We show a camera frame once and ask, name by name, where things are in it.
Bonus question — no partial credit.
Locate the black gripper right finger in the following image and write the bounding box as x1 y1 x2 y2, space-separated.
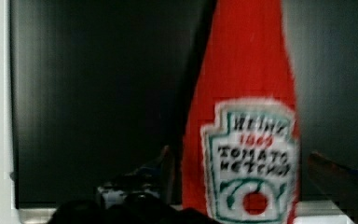
307 152 358 224

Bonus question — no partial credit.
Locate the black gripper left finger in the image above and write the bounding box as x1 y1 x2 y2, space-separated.
96 146 175 208

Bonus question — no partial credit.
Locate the red felt ketchup bottle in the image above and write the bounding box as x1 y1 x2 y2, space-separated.
182 0 300 224

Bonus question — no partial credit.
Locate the black toaster oven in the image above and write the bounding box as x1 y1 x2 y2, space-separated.
8 0 358 224

